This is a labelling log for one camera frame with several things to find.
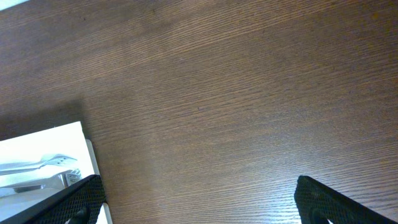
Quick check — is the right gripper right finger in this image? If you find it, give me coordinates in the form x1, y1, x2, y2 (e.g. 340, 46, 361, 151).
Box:
294, 175, 397, 224

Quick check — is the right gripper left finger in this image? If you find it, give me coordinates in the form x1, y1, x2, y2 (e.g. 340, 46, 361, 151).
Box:
2, 174, 106, 224

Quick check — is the white plastic cutlery tray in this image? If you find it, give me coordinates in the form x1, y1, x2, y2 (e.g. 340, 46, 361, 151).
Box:
1, 122, 113, 224

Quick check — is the metal fork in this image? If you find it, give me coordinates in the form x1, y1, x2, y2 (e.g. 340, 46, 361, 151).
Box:
1, 154, 78, 175
1, 169, 82, 193

